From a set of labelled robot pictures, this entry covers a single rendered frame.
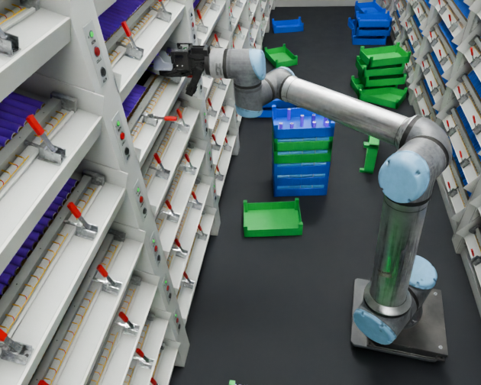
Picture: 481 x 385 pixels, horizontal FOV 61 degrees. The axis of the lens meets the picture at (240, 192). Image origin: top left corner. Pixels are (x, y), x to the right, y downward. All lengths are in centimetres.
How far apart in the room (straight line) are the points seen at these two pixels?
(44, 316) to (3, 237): 20
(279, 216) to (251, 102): 101
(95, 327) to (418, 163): 84
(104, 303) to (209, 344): 83
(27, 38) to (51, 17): 9
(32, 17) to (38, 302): 49
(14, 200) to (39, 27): 28
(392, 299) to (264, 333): 63
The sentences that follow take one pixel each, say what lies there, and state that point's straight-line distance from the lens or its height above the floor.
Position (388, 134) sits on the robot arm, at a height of 92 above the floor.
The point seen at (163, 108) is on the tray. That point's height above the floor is 96.
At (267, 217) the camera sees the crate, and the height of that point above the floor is 0.
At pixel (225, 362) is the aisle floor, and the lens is 175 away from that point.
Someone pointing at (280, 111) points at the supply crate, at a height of 44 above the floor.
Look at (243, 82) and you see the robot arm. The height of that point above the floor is 100.
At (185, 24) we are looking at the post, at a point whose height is 109.
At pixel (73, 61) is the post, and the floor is 127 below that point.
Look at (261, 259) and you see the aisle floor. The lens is 202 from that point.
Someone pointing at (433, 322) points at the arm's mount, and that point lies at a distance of 181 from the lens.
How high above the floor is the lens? 158
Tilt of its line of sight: 42 degrees down
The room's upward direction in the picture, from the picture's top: 4 degrees counter-clockwise
